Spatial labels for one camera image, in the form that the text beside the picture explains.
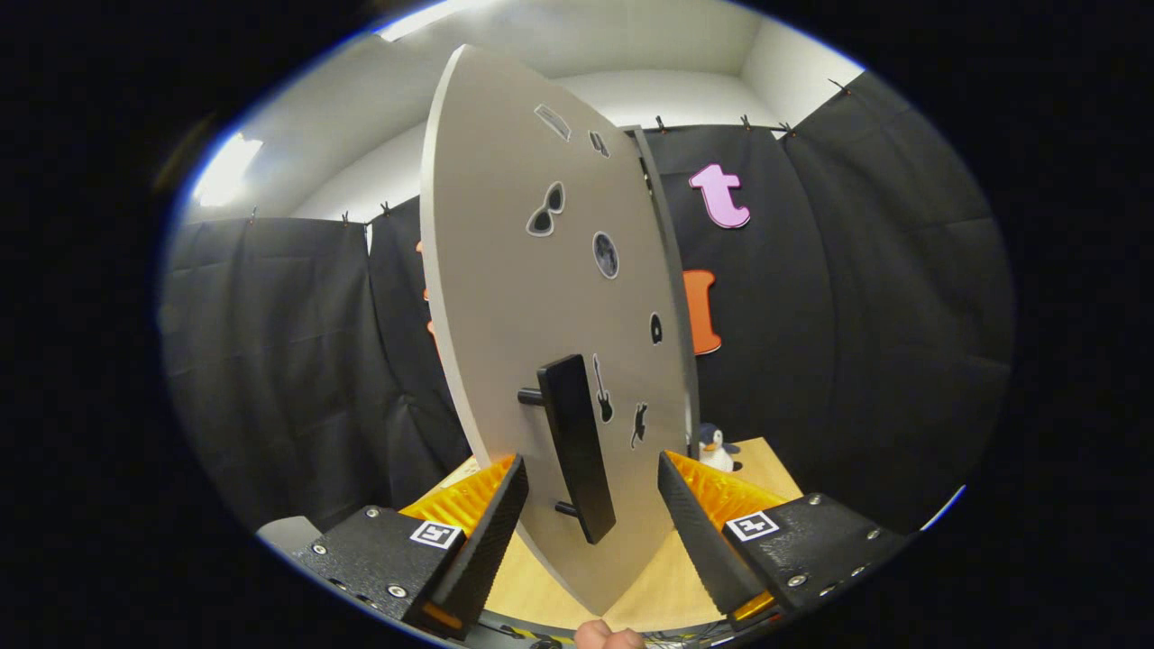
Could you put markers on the dark grey shoe cabinet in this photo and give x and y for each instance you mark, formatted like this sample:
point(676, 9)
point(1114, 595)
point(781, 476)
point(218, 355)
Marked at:
point(691, 388)

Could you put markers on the penguin plush toy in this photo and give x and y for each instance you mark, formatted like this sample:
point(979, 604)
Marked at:
point(717, 448)

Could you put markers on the narrow ceiling light strip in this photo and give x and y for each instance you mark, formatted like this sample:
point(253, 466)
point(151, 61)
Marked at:
point(225, 171)

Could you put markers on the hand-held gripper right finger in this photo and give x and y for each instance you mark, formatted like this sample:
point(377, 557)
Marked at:
point(699, 541)

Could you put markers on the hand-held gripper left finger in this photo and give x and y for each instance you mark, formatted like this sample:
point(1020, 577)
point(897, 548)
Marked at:
point(491, 550)

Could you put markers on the beige shoe cabinet door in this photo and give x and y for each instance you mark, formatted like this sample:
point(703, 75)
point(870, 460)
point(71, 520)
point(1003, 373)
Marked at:
point(496, 297)

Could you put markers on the wide ceiling light panel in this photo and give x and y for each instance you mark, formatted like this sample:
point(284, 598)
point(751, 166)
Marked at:
point(424, 16)

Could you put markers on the black backdrop cloth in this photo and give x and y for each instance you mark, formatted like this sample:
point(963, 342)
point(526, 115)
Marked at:
point(856, 315)

